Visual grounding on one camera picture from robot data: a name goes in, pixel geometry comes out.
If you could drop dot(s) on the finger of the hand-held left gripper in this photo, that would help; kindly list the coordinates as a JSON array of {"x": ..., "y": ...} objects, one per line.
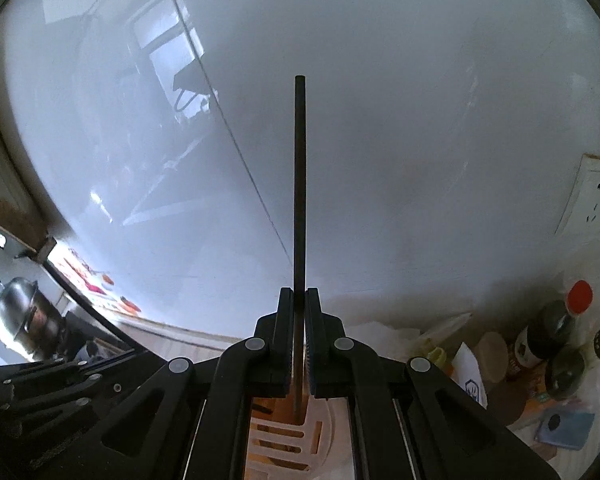
[{"x": 75, "y": 377}]

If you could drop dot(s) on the blue cloth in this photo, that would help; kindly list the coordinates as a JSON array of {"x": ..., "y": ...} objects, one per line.
[{"x": 565, "y": 425}]

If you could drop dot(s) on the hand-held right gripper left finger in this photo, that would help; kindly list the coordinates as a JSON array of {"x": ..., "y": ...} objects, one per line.
[{"x": 286, "y": 330}]

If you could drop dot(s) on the white plastic bag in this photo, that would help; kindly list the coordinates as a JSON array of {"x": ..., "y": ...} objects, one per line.
[{"x": 400, "y": 332}]

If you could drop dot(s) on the black stove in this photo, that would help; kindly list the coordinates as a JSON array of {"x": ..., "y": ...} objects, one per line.
[{"x": 92, "y": 335}]

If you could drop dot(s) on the colourful wall poster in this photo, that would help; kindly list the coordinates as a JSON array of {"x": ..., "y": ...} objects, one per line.
[{"x": 90, "y": 277}]

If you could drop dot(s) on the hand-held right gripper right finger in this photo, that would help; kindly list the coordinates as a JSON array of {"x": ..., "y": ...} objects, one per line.
[{"x": 314, "y": 330}]

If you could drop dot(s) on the white paper bag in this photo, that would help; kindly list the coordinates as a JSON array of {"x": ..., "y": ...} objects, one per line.
[{"x": 471, "y": 375}]

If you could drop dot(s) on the wooden chopstick holder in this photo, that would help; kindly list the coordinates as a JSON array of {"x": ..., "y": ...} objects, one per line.
[{"x": 285, "y": 440}]

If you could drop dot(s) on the dark round jar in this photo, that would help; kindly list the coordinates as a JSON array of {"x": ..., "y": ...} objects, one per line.
[{"x": 566, "y": 372}]

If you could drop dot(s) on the clear bottle with red cap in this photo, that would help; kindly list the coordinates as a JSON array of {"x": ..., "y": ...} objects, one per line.
[{"x": 580, "y": 295}]

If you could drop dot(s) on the dark chopstick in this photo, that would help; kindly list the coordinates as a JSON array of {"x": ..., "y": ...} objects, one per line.
[{"x": 300, "y": 185}]

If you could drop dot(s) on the dark sauce bottle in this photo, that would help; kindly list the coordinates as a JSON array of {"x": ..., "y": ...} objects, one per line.
[{"x": 545, "y": 332}]

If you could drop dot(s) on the white wall outlet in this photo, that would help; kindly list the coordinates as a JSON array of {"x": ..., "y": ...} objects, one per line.
[{"x": 590, "y": 195}]

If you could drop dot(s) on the beige lidded jar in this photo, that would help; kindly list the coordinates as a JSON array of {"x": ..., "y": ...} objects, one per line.
[{"x": 495, "y": 357}]

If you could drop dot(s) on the wooden cabinet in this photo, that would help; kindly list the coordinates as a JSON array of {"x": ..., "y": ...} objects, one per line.
[{"x": 5, "y": 185}]

